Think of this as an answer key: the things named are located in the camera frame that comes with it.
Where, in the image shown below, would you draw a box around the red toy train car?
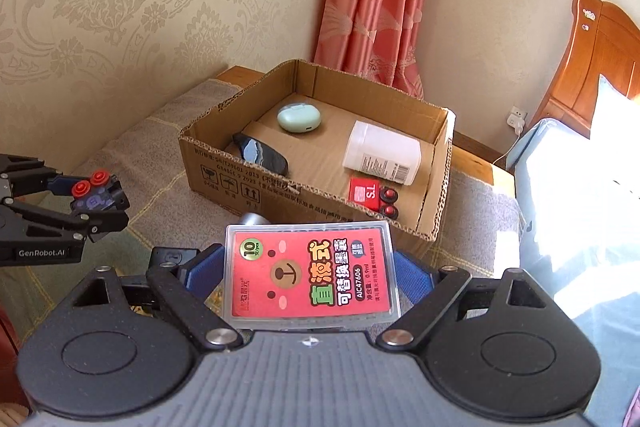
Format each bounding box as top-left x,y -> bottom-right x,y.
347,177 -> 401,220

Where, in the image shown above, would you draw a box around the black power bank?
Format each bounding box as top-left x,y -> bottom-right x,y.
149,246 -> 203,269

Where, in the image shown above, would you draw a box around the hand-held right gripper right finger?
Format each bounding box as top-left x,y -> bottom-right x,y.
376,251 -> 551,351

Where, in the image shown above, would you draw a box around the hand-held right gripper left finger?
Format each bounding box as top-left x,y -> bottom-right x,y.
60,243 -> 242,351

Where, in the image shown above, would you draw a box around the black toy cube red wheels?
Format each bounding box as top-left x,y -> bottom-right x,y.
70,170 -> 131,219

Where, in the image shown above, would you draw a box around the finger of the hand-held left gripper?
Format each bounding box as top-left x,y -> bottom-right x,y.
10,200 -> 131,245
0,153 -> 77,198

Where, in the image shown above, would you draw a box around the pink ink cartridge box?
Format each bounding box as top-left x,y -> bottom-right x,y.
224,222 -> 401,332

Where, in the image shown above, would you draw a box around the wooden bed headboard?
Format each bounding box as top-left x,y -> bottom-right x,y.
530,0 -> 640,140

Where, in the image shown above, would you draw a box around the black oval tool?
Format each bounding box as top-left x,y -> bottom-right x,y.
232,133 -> 290,178

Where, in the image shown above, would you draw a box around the mint green earbuds case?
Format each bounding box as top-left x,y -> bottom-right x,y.
277,103 -> 322,134

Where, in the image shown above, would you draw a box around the white wall socket with charger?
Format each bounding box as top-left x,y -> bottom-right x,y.
506,106 -> 529,130

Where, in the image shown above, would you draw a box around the clear bottle of gold capsules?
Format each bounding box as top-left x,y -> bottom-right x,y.
236,212 -> 271,228

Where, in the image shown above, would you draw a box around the white plastic bottle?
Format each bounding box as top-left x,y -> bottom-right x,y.
342,120 -> 422,186

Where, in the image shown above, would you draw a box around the light blue pillow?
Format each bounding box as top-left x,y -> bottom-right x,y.
590,74 -> 640,150

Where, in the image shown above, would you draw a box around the pink curtain with gold band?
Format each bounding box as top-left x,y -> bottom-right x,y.
312,0 -> 441,100

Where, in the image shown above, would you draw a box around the brown cardboard box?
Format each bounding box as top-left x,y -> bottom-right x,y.
178,58 -> 457,242

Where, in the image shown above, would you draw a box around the blue floral bed sheet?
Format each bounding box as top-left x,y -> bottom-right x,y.
505,117 -> 640,427

